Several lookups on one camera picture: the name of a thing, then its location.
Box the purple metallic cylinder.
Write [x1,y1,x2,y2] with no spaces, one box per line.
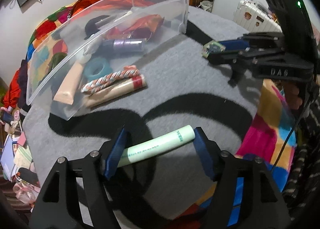
[101,39,146,53]

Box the braided hair band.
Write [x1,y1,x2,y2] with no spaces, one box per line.
[81,65,140,94]

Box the grey blanket with black pattern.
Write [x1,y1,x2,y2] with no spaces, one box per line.
[22,6,263,229]

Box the pile of papers and books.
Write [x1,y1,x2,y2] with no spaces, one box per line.
[0,129,34,182]

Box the small square green box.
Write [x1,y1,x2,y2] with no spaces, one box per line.
[202,40,226,57]

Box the black oblong case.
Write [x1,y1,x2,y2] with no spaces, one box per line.
[18,167,40,187]

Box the pale green tube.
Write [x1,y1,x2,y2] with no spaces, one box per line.
[117,124,196,168]

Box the dark purple garment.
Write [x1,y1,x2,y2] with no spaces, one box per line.
[17,59,30,107]

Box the beige tube with red band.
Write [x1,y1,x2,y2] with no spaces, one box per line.
[85,74,147,108]

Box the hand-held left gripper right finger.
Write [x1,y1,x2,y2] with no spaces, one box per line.
[194,126,292,229]

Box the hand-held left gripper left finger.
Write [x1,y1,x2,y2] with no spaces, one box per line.
[29,128,132,229]

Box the white suitcase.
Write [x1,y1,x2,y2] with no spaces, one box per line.
[233,0,283,33]

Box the red garment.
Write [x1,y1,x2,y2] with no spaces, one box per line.
[2,69,28,109]

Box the clear plastic storage box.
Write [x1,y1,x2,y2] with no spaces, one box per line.
[26,0,190,121]

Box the black white patterned clothing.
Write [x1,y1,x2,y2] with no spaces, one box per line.
[282,104,320,229]

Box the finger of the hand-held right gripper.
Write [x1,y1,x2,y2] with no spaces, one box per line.
[207,50,283,87]
[217,32,285,51]

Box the teal tape roll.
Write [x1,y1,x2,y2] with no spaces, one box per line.
[84,58,112,80]

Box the colourful patchwork blanket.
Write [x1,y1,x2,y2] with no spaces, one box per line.
[26,0,299,229]

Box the beige cosmetic tube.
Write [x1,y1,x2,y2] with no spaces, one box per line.
[53,60,87,106]

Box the orange red folded cloth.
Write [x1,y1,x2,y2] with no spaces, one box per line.
[105,14,166,41]

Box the white stick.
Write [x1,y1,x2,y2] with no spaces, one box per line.
[96,10,133,26]

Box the black cap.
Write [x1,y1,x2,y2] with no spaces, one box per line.
[84,15,113,40]

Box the white bag on floor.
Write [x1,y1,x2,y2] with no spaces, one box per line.
[197,0,213,12]

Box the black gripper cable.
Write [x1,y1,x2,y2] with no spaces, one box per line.
[271,80,316,167]

